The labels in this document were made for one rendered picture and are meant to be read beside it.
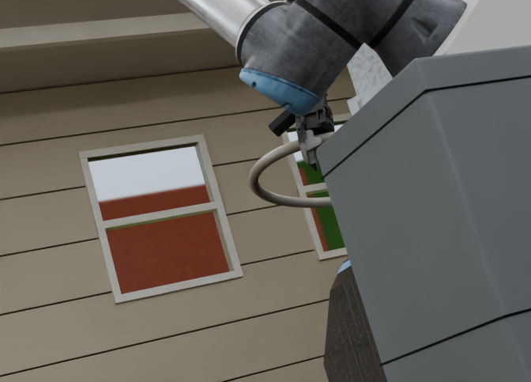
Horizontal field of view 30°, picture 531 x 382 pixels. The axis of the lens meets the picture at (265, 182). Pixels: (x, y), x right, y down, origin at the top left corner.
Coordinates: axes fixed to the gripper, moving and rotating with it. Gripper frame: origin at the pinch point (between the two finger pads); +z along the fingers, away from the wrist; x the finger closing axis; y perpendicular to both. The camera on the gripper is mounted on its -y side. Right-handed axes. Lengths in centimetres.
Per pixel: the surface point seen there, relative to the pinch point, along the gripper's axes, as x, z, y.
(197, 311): 565, -139, -302
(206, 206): 569, -237, -284
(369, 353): 44, 42, -4
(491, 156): -77, 41, 54
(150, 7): 409, -355, -246
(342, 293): 44, 23, -9
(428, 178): -77, 42, 44
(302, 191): 637, -256, -211
